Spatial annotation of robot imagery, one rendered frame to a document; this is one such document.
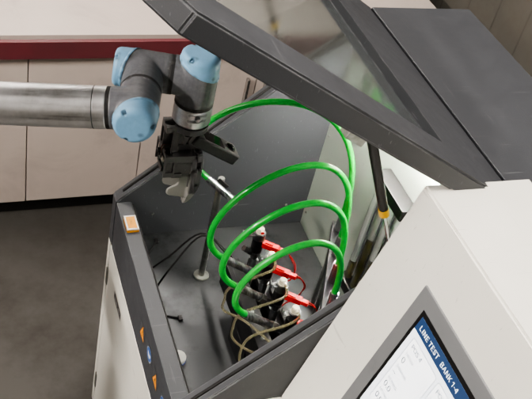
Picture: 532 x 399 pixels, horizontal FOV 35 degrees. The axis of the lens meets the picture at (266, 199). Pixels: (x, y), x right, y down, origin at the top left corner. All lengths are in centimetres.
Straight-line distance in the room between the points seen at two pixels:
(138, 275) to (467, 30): 98
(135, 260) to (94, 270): 129
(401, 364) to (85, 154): 210
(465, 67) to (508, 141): 27
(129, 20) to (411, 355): 202
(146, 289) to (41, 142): 139
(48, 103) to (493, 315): 80
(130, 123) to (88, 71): 168
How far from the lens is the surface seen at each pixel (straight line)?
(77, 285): 328
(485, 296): 136
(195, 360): 203
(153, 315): 194
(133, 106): 144
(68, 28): 308
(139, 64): 155
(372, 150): 140
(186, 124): 162
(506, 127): 182
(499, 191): 154
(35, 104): 149
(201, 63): 155
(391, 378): 151
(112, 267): 231
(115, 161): 340
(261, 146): 219
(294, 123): 218
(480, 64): 202
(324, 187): 227
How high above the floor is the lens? 241
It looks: 40 degrees down
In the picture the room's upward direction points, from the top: 15 degrees clockwise
